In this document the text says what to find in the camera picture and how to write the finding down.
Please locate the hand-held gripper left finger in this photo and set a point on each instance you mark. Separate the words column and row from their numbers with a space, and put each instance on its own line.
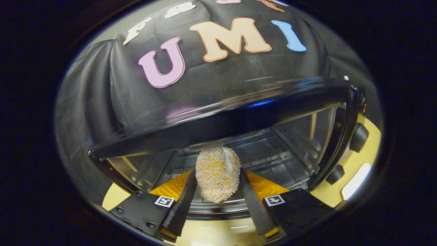
column 181, row 208

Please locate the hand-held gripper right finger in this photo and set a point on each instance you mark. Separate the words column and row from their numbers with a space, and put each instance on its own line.
column 254, row 208

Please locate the breaded food patty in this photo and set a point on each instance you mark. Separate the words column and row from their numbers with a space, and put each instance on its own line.
column 216, row 174

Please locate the black toaster oven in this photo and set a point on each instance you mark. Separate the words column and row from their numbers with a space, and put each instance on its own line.
column 239, row 119

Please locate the white plate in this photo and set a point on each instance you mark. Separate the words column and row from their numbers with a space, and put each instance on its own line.
column 356, row 181

